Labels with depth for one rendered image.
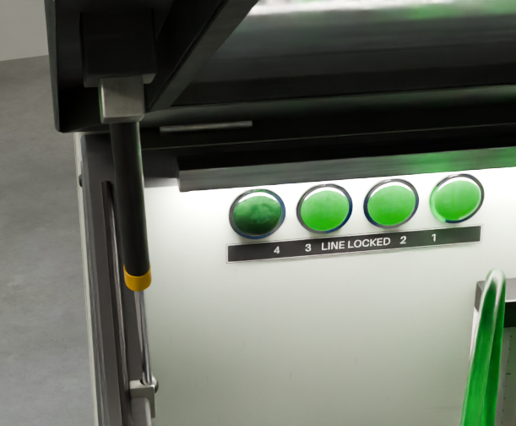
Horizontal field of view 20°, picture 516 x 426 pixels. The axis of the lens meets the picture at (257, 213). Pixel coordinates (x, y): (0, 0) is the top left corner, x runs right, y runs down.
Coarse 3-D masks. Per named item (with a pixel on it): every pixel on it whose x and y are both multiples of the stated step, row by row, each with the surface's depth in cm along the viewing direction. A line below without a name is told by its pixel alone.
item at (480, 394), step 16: (496, 272) 110; (496, 288) 106; (480, 304) 105; (496, 304) 105; (480, 320) 103; (496, 320) 104; (480, 336) 102; (496, 336) 123; (480, 352) 100; (496, 352) 124; (480, 368) 100; (496, 368) 126; (480, 384) 99; (496, 384) 127; (464, 400) 98; (480, 400) 98; (496, 400) 128; (464, 416) 98; (480, 416) 98
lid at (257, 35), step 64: (64, 0) 74; (128, 0) 75; (192, 0) 67; (256, 0) 55; (320, 0) 68; (384, 0) 70; (448, 0) 71; (512, 0) 73; (64, 64) 102; (128, 64) 78; (192, 64) 76; (256, 64) 94; (320, 64) 97; (384, 64) 101; (448, 64) 104; (512, 64) 107; (64, 128) 121; (192, 128) 123
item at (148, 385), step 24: (120, 144) 87; (120, 168) 89; (120, 192) 92; (120, 216) 94; (144, 216) 95; (144, 240) 97; (144, 264) 99; (144, 288) 101; (144, 312) 105; (144, 336) 107; (144, 360) 110; (144, 384) 114
